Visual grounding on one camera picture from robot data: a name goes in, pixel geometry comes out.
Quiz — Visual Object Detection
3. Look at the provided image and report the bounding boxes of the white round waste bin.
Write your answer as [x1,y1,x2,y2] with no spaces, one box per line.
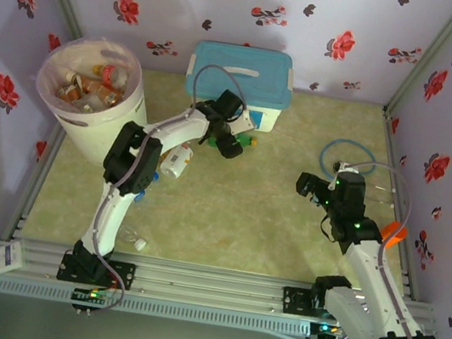
[24,31,160,173]

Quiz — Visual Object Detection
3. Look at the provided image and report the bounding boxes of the blue tube stethoscope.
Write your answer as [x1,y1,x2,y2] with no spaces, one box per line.
[314,135,402,208]

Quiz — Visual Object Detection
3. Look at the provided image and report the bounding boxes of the grey slotted cable duct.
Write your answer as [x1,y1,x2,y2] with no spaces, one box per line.
[0,270,314,339]

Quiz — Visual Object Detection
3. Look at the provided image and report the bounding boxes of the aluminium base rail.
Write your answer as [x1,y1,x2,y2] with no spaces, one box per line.
[0,233,442,339]

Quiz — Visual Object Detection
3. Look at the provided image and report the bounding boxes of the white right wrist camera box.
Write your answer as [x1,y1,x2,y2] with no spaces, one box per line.
[335,161,362,178]

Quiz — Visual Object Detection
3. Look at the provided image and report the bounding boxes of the orange plastic cup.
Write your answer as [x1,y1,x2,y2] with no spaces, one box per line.
[379,218,410,251]

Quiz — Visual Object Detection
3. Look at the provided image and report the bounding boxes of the small clear bottle red label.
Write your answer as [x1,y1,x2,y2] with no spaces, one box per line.
[100,63,133,90]

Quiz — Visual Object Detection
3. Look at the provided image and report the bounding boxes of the unlabelled clear bottle white cap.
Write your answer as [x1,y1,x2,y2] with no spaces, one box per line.
[116,223,150,252]

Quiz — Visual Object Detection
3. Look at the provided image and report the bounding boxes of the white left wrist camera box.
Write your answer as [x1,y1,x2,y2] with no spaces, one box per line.
[231,108,260,134]

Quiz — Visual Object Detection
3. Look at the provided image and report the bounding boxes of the white card blue print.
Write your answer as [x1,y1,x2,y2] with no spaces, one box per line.
[0,239,28,285]

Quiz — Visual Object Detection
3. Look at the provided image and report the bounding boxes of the green plastic bottle yellow cap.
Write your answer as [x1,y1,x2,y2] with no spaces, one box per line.
[206,128,259,155]

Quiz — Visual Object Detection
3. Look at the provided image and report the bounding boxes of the bottle white label orange mark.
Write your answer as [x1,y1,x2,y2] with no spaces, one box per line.
[158,140,195,182]

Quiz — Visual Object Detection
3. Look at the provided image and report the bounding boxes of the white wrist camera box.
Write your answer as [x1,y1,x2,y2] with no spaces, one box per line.
[231,108,260,134]
[335,161,362,178]

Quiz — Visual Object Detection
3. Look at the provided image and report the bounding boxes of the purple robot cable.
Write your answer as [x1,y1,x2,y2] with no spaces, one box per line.
[313,155,452,339]
[69,48,254,336]

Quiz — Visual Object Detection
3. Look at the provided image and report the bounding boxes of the small controller board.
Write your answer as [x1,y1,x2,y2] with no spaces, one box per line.
[308,319,347,339]
[68,285,116,319]

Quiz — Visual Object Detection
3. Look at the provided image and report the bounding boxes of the aluminium side rail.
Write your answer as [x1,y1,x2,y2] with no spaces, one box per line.
[8,120,68,246]
[354,108,449,303]

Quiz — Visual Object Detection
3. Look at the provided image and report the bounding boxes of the storage box with blue lid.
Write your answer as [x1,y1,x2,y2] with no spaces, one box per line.
[178,37,300,137]

